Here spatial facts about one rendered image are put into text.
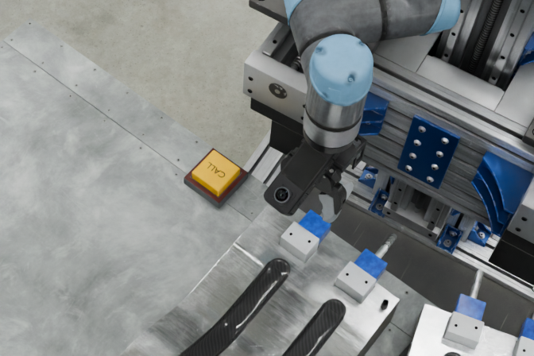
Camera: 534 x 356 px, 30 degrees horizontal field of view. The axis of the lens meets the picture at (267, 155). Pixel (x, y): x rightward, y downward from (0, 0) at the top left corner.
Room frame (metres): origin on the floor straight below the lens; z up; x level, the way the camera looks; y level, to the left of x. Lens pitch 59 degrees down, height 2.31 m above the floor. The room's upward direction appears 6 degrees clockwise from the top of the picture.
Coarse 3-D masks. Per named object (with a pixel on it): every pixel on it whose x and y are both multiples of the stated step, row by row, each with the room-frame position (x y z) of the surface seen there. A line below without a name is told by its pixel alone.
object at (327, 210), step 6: (348, 186) 0.72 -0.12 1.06; (324, 192) 0.69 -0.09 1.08; (348, 192) 0.72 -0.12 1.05; (324, 198) 0.69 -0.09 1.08; (330, 198) 0.68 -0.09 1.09; (324, 204) 0.68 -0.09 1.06; (330, 204) 0.68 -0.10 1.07; (324, 210) 0.68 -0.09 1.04; (330, 210) 0.68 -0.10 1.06; (324, 216) 0.68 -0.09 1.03; (330, 216) 0.68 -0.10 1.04; (336, 216) 0.68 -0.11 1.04; (330, 222) 0.69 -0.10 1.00
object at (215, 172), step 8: (216, 152) 0.89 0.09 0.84; (208, 160) 0.87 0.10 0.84; (216, 160) 0.87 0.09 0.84; (224, 160) 0.87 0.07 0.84; (200, 168) 0.85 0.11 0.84; (208, 168) 0.85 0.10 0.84; (216, 168) 0.85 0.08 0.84; (224, 168) 0.86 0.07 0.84; (232, 168) 0.86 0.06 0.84; (192, 176) 0.84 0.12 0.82; (200, 176) 0.84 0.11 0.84; (208, 176) 0.84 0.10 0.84; (216, 176) 0.84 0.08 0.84; (224, 176) 0.84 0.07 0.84; (232, 176) 0.84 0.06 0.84; (208, 184) 0.82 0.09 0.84; (216, 184) 0.82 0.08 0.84; (224, 184) 0.83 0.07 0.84; (216, 192) 0.81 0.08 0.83
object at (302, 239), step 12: (312, 216) 0.75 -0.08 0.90; (288, 228) 0.71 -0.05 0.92; (300, 228) 0.72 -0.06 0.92; (312, 228) 0.73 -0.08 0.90; (324, 228) 0.73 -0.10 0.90; (288, 240) 0.69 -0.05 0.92; (300, 240) 0.70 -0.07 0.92; (312, 240) 0.70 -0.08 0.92; (300, 252) 0.68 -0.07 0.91; (312, 252) 0.69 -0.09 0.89
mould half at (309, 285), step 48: (240, 240) 0.70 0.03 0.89; (240, 288) 0.62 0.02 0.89; (288, 288) 0.63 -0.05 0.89; (336, 288) 0.63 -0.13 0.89; (384, 288) 0.64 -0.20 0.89; (144, 336) 0.51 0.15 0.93; (192, 336) 0.53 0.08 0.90; (240, 336) 0.54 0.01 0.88; (288, 336) 0.55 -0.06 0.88; (336, 336) 0.56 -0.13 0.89
